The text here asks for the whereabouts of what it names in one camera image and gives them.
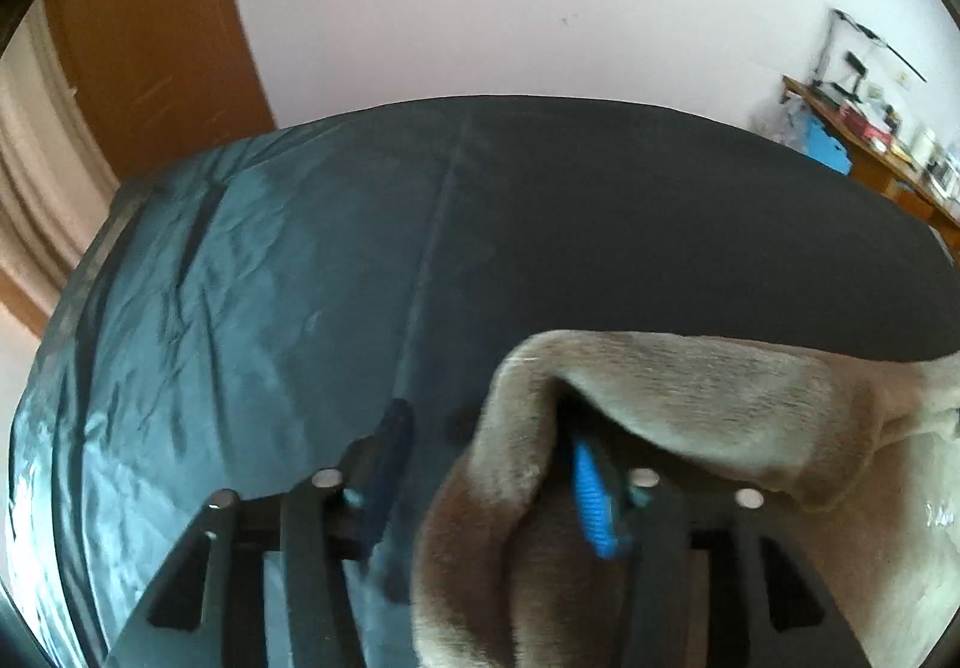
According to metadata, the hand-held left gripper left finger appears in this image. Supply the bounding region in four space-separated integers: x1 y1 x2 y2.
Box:
105 398 415 668

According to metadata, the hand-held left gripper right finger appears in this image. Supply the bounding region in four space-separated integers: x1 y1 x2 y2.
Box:
574 439 875 668

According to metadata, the grey fleece sweater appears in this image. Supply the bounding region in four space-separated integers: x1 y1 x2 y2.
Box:
411 329 960 668

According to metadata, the blue bed sheet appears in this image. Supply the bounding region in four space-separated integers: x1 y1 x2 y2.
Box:
11 136 466 668

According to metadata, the blue plastic bag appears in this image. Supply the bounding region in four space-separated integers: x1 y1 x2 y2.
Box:
796 112 853 176

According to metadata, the wooden desk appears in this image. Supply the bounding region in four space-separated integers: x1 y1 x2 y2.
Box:
780 76 960 242

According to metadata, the beige curtain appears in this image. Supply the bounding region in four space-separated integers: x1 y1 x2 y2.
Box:
0 1 121 333

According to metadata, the red box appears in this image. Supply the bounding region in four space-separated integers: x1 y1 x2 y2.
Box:
836 102 895 142

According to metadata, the wooden door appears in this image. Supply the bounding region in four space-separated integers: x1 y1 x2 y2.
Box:
43 0 277 183

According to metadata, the black desk lamp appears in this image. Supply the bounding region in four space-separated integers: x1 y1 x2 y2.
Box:
814 7 928 103

